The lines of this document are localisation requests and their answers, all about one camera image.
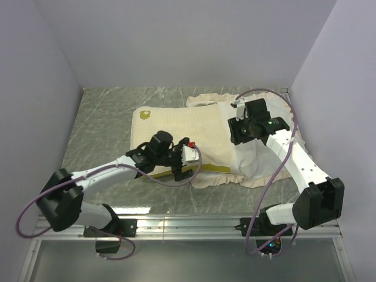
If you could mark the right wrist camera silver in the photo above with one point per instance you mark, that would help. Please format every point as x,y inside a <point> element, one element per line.
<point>240,106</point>

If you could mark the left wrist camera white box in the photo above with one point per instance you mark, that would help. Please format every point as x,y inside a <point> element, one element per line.
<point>190,155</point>

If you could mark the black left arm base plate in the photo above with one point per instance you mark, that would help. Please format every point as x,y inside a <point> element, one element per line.
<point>109,239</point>

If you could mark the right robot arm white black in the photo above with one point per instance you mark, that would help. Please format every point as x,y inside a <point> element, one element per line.
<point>321,197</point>

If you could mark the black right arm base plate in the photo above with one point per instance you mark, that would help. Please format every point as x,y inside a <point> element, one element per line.
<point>262,228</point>

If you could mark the white pillowcase with peach ruffles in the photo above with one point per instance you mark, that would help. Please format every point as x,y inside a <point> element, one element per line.
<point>251,165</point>

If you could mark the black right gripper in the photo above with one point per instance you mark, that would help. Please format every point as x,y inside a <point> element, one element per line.
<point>235,136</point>

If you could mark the cream pillow with yellow edge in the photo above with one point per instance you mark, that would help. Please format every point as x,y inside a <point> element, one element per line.
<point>203,125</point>

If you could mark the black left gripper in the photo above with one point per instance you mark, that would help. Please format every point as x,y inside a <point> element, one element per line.
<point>178,173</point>

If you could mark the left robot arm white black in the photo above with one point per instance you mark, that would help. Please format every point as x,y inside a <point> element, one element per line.
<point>62,200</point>

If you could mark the aluminium mounting rail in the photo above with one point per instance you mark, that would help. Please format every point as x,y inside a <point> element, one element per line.
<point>185,227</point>

